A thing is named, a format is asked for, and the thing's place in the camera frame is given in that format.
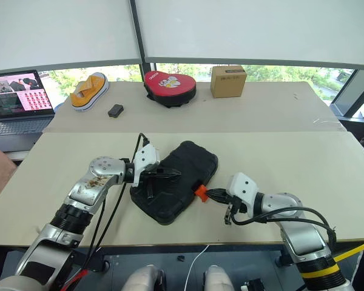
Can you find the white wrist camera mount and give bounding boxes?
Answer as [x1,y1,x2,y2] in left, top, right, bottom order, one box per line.
[225,172,260,219]
[132,143,161,187]

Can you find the black device with white button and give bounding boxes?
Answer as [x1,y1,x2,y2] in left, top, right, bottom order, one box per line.
[240,276,264,291]

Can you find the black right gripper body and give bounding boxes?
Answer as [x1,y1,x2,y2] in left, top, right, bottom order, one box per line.
[223,195,247,226]

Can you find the small black box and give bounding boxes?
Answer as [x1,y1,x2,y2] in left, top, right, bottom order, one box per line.
[107,104,126,119]

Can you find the red cable wrap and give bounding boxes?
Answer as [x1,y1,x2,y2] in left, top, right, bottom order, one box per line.
[59,267,89,291]

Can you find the white roller blind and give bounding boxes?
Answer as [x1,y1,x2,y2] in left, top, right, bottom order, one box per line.
[0,0,144,73]
[135,0,364,72]

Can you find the black plastic tool case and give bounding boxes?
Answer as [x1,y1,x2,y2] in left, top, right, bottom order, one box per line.
[129,139,219,226]

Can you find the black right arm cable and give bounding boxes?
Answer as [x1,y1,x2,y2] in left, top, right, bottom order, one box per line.
[230,205,338,244]

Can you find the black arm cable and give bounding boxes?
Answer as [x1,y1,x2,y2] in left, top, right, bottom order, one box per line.
[230,205,338,244]
[78,132,153,274]

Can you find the open grey laptop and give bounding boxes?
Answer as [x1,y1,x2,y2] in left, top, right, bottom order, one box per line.
[0,69,56,153]

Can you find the red boxing pad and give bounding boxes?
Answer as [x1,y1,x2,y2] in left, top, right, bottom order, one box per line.
[143,70,198,109]

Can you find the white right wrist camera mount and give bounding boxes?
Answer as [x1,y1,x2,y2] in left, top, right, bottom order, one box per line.
[225,172,260,219]

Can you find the brown cardboard box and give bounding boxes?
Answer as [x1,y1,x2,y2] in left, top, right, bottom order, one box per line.
[210,64,248,99]

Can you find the dark framed grey screen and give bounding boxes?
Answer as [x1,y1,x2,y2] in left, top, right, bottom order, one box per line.
[329,69,364,119]

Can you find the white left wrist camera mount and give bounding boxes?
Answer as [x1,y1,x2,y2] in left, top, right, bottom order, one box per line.
[132,143,161,187]

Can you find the white floor cable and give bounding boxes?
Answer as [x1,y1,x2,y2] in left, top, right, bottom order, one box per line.
[183,243,211,291]

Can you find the dark window post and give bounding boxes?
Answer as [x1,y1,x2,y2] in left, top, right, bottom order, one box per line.
[129,0,157,82]

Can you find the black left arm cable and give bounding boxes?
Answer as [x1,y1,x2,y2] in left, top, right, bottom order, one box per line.
[78,132,153,274]

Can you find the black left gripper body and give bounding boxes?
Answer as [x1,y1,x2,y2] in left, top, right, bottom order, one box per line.
[141,165,164,185]

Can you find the yellow canvas sneaker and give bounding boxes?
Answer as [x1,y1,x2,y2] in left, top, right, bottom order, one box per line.
[69,72,110,113]

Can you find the grey rounded robot foot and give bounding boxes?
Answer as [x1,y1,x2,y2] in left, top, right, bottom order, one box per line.
[203,264,235,291]
[120,264,167,291]

